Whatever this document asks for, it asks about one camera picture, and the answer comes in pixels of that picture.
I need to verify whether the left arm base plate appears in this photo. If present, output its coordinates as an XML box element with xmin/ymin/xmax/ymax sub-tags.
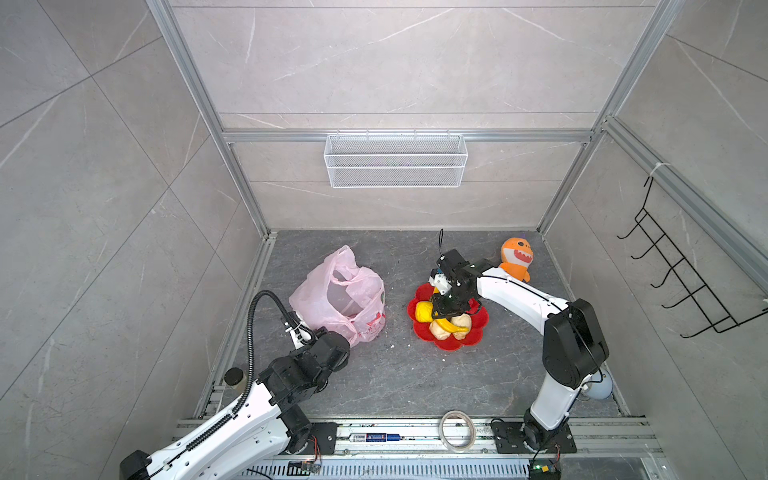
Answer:
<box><xmin>298</xmin><ymin>422</ymin><xmax>339</xmax><ymax>456</ymax></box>

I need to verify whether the black wire hook rack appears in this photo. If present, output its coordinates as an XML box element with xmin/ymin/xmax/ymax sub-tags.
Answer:
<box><xmin>616</xmin><ymin>177</ymin><xmax>767</xmax><ymax>339</ymax></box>

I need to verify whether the red flower-shaped plate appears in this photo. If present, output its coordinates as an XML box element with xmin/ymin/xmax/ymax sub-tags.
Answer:
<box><xmin>407</xmin><ymin>283</ymin><xmax>489</xmax><ymax>352</ymax></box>

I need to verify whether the cream fake pear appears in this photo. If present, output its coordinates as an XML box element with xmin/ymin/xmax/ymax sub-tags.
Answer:
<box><xmin>429</xmin><ymin>321</ymin><xmax>452</xmax><ymax>341</ymax></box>

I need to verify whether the yellow fake lemon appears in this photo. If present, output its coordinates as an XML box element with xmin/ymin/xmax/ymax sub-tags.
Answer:
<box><xmin>414</xmin><ymin>301</ymin><xmax>433</xmax><ymax>324</ymax></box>

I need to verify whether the small dark-lid jar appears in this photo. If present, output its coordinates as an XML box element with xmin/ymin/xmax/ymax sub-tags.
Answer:
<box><xmin>224</xmin><ymin>367</ymin><xmax>249</xmax><ymax>396</ymax></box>

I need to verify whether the white wire mesh basket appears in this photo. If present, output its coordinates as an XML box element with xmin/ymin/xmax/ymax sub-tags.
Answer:
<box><xmin>323</xmin><ymin>133</ymin><xmax>469</xmax><ymax>189</ymax></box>

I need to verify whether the blue marker pen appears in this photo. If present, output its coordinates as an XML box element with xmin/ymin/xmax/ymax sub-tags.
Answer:
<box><xmin>349</xmin><ymin>433</ymin><xmax>403</xmax><ymax>443</ymax></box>

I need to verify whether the yellow fake banana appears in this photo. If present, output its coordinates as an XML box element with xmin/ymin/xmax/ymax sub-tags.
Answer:
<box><xmin>434</xmin><ymin>318</ymin><xmax>466</xmax><ymax>334</ymax></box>

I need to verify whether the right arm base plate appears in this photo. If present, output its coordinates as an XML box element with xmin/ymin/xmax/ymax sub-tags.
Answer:
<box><xmin>489</xmin><ymin>418</ymin><xmax>577</xmax><ymax>454</ymax></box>

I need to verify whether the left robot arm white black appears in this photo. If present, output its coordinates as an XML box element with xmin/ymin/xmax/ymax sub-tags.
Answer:
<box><xmin>119</xmin><ymin>329</ymin><xmax>350</xmax><ymax>479</ymax></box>

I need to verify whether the pink plastic bag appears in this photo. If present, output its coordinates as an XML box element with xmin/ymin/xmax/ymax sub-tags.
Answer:
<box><xmin>289</xmin><ymin>245</ymin><xmax>386</xmax><ymax>346</ymax></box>

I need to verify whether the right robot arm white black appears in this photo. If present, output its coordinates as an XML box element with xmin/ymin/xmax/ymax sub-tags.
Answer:
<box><xmin>429</xmin><ymin>250</ymin><xmax>613</xmax><ymax>452</ymax></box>

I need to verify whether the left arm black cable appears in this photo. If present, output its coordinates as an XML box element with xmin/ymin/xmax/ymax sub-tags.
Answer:
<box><xmin>230</xmin><ymin>290</ymin><xmax>298</xmax><ymax>415</ymax></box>

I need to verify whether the orange shark plush toy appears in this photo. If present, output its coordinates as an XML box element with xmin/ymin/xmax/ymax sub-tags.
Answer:
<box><xmin>500</xmin><ymin>238</ymin><xmax>534</xmax><ymax>283</ymax></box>

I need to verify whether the white round alarm clock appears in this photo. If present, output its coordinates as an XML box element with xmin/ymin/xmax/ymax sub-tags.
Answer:
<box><xmin>583</xmin><ymin>368</ymin><xmax>613</xmax><ymax>400</ymax></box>

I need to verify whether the clear tape roll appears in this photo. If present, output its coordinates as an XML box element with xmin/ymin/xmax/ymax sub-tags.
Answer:
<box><xmin>438</xmin><ymin>410</ymin><xmax>477</xmax><ymax>454</ymax></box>

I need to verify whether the peach fake fruit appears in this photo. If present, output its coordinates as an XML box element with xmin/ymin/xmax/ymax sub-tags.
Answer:
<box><xmin>450</xmin><ymin>314</ymin><xmax>472</xmax><ymax>340</ymax></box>

